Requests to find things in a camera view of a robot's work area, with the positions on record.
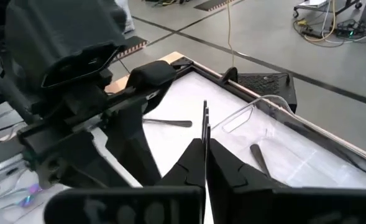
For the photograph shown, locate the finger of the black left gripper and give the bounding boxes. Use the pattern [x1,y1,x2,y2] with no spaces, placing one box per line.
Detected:
[104,105,162,187]
[24,130,130,190]

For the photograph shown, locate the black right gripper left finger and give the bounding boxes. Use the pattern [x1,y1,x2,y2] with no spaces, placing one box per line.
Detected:
[43,138,207,224]

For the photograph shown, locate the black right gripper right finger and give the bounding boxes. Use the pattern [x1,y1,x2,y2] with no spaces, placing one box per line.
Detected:
[206,138,366,224]

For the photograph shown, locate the white work mat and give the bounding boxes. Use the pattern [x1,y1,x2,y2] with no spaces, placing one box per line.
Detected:
[0,70,366,224]

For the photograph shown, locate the clear plastic tray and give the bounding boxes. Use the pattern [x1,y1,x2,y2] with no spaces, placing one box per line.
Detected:
[211,94,366,189]
[0,167,52,224]

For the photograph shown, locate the hazard-striped black floor mat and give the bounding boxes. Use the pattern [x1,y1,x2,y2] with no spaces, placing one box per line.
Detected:
[116,35,150,60]
[193,0,236,12]

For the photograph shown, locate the black power strip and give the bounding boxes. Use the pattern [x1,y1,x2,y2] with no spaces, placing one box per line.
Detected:
[336,19,362,37]

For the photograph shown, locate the grey wheeled cart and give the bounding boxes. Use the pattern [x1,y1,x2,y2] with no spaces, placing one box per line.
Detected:
[292,0,364,19]

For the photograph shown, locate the black frame clamp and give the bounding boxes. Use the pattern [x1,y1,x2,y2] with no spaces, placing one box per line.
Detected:
[218,66,240,87]

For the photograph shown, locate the yellow cable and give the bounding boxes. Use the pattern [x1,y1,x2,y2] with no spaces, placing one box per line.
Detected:
[225,0,236,68]

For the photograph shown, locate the tangled floor cables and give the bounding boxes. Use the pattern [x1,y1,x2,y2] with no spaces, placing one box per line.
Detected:
[293,17,366,50]

